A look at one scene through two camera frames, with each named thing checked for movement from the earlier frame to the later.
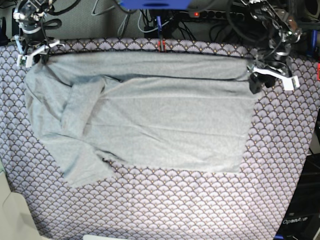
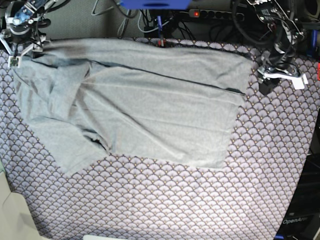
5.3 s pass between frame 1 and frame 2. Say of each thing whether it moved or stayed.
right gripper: moved
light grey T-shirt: moved
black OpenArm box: stayed
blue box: stayed
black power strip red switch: stayed
